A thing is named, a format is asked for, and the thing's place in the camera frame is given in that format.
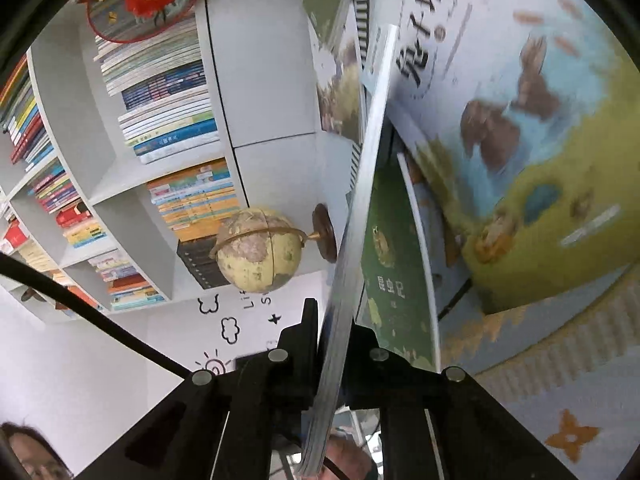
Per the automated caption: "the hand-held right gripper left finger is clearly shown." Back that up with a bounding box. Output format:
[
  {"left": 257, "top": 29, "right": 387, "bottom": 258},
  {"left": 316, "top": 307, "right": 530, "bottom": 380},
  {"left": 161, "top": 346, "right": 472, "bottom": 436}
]
[{"left": 75, "top": 297, "right": 322, "bottom": 480}]

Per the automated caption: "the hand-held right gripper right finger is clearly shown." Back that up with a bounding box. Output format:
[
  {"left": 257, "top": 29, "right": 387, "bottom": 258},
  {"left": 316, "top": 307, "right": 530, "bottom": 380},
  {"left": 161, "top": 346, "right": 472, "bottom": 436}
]
[{"left": 344, "top": 322, "right": 568, "bottom": 480}]

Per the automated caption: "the pale blue and green book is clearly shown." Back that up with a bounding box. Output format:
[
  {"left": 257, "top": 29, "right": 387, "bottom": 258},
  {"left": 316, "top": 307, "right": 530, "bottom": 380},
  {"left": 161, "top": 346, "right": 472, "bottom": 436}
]
[{"left": 295, "top": 24, "right": 399, "bottom": 477}]

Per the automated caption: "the yellow green rabbit book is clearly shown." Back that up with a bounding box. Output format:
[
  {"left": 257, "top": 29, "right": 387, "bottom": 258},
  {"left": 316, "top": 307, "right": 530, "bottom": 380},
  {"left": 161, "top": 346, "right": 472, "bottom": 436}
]
[{"left": 385, "top": 0, "right": 640, "bottom": 313}]

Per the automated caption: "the white book with landscape picture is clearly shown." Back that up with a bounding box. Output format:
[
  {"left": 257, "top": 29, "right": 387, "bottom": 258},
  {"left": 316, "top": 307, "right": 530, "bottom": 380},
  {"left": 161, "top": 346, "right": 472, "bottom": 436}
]
[{"left": 314, "top": 35, "right": 367, "bottom": 142}]

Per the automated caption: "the row of orange spined books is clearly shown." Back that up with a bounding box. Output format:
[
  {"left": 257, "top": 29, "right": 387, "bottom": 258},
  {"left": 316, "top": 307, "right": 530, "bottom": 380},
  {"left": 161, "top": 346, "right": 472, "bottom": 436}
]
[{"left": 146, "top": 157, "right": 240, "bottom": 242}]

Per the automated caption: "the row of colourful thin books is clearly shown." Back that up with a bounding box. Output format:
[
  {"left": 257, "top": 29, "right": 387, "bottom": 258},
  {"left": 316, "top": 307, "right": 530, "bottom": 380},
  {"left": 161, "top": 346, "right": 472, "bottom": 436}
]
[
  {"left": 27, "top": 160, "right": 108, "bottom": 249},
  {"left": 87, "top": 247, "right": 167, "bottom": 311}
]

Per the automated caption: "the row of white and blue books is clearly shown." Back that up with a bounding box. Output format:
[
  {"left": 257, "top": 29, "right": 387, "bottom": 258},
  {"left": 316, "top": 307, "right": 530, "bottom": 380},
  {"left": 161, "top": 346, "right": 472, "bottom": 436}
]
[{"left": 95, "top": 15, "right": 221, "bottom": 165}]

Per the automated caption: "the beige globe on wooden stand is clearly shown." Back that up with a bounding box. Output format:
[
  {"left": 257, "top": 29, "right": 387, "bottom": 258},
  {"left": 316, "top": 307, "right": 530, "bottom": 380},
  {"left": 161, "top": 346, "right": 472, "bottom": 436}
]
[{"left": 210, "top": 204, "right": 339, "bottom": 294}]

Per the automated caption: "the row of black volumes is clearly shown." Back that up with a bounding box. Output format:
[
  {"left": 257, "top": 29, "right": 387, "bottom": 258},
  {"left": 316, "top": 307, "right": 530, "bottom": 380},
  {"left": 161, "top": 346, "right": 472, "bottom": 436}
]
[{"left": 176, "top": 237, "right": 236, "bottom": 289}]

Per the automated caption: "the patterned table mat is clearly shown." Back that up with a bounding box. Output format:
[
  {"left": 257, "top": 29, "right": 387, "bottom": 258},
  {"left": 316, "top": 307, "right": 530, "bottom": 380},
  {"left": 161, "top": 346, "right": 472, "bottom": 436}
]
[{"left": 345, "top": 0, "right": 640, "bottom": 480}]

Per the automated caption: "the white bookshelf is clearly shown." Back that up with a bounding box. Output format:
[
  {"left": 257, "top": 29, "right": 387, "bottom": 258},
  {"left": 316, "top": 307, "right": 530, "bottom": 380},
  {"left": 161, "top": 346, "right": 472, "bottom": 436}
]
[{"left": 0, "top": 0, "right": 363, "bottom": 323}]

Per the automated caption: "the person's head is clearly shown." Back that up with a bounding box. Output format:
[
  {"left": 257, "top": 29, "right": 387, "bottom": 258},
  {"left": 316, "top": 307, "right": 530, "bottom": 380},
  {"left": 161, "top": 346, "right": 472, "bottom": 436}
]
[{"left": 0, "top": 422, "right": 75, "bottom": 480}]

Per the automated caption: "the black cable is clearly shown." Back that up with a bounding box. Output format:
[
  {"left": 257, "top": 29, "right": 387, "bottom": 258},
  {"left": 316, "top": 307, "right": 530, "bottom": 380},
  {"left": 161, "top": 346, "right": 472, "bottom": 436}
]
[{"left": 0, "top": 252, "right": 194, "bottom": 378}]

